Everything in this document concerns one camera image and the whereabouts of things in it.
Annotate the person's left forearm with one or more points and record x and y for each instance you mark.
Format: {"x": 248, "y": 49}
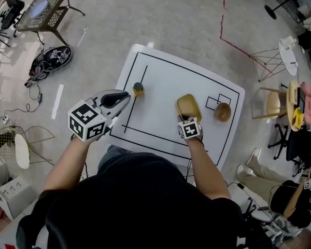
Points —
{"x": 64, "y": 165}

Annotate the white box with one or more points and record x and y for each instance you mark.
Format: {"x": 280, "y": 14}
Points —
{"x": 10, "y": 188}

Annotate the yellow plastic bowl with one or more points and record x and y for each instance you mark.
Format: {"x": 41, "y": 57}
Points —
{"x": 189, "y": 105}

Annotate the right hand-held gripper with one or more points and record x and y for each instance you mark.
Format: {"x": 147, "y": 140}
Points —
{"x": 188, "y": 129}

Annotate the yellow packet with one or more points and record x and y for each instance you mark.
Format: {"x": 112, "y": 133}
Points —
{"x": 298, "y": 117}

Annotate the round white side table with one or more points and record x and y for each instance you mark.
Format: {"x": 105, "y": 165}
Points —
{"x": 287, "y": 53}

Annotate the person's right forearm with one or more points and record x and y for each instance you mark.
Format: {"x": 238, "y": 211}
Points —
{"x": 207, "y": 170}

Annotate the black swivel office chair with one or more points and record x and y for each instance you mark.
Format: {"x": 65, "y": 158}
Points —
{"x": 300, "y": 144}

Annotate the wooden stool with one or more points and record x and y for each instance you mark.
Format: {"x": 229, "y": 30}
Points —
{"x": 274, "y": 102}

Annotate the dark metal side table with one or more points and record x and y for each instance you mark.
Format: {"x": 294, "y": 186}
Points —
{"x": 41, "y": 9}

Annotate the black pedestal fan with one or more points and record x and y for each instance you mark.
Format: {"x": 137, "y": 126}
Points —
{"x": 270, "y": 12}

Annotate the brown bowl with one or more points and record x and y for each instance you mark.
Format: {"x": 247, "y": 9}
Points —
{"x": 223, "y": 111}

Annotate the person's black shirt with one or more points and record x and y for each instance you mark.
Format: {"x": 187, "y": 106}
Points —
{"x": 134, "y": 206}

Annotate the person's jeans leg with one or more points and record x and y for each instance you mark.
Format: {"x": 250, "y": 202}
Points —
{"x": 114, "y": 154}

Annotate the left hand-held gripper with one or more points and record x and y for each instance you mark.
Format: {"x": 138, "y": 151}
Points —
{"x": 86, "y": 122}

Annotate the black box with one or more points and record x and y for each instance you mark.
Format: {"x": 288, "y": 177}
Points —
{"x": 300, "y": 97}

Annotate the yellow bottle with black cap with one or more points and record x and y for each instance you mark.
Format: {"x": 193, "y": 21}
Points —
{"x": 138, "y": 88}

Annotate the black floor bag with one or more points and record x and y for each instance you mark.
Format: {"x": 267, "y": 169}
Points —
{"x": 51, "y": 61}

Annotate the black mesh office chair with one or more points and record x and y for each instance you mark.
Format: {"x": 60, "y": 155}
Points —
{"x": 10, "y": 9}

